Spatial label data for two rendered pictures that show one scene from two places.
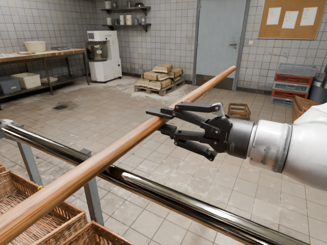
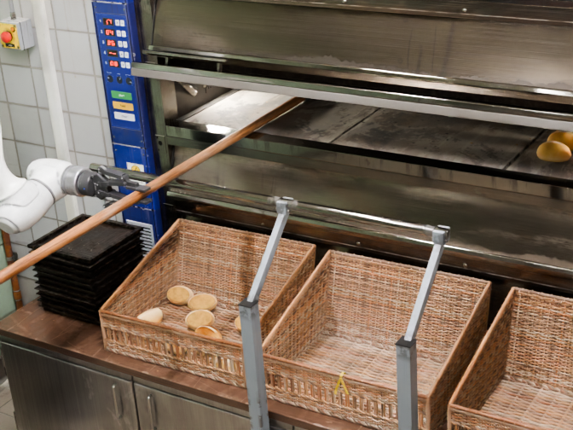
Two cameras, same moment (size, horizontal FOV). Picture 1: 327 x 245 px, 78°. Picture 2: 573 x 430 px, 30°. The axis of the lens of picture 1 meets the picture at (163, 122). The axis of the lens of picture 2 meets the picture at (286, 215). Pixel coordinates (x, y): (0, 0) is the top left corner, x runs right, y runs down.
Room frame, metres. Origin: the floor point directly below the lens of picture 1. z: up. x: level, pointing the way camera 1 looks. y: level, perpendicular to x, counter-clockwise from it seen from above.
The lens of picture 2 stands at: (3.24, 0.60, 2.39)
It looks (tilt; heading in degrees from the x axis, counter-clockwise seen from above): 25 degrees down; 184
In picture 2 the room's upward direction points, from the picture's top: 4 degrees counter-clockwise
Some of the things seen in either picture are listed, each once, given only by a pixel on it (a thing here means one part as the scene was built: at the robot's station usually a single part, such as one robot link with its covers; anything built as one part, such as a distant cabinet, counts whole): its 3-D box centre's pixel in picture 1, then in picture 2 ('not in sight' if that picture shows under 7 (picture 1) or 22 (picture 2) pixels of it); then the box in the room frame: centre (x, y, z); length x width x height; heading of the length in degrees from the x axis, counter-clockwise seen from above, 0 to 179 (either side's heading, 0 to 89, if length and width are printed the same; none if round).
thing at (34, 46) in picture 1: (35, 46); not in sight; (4.78, 2.84, 1.01); 0.43 x 0.42 x 0.21; 150
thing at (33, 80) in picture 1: (26, 80); not in sight; (4.37, 2.98, 0.35); 0.50 x 0.36 x 0.24; 62
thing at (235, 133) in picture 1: (227, 135); (97, 185); (0.36, -0.13, 1.20); 0.09 x 0.07 x 0.08; 60
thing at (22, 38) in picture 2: not in sight; (15, 33); (-0.45, -0.55, 1.46); 0.10 x 0.07 x 0.10; 60
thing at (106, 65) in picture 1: (102, 57); not in sight; (5.82, 1.69, 0.66); 0.92 x 0.59 x 1.32; 150
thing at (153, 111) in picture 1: (161, 113); (138, 188); (0.44, 0.00, 1.21); 0.07 x 0.03 x 0.01; 60
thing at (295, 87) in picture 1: (290, 84); not in sight; (3.90, -2.50, 0.38); 0.60 x 0.40 x 0.16; 58
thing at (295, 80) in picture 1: (293, 77); not in sight; (3.89, -2.51, 0.53); 0.60 x 0.40 x 0.16; 57
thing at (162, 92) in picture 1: (160, 85); not in sight; (5.04, 0.07, 0.07); 1.20 x 0.80 x 0.14; 150
